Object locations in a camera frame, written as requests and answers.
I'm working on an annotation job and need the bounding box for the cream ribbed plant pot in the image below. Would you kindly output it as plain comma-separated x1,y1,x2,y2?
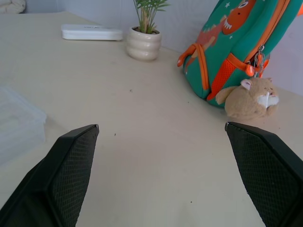
125,26,163,62

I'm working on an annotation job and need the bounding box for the green palm plant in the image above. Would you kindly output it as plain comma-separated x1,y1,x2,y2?
132,0,171,34

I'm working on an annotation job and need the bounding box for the white flat rectangular case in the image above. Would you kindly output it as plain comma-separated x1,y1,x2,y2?
61,24,124,42

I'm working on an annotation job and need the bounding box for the beige hamster plush toy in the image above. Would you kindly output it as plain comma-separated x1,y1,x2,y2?
215,77,280,119

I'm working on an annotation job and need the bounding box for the teal dinosaur backpack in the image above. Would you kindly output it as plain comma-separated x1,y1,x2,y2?
177,0,303,109

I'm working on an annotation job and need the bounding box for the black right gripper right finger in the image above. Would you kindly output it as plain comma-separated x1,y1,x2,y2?
224,121,303,227

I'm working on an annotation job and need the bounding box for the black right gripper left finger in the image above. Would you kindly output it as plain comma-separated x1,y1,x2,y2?
0,123,100,227

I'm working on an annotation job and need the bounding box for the crumpled beige cloth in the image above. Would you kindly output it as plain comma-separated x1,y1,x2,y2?
0,0,26,14

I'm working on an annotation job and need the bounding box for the clear plastic tray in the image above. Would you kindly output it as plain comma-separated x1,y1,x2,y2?
0,85,47,166

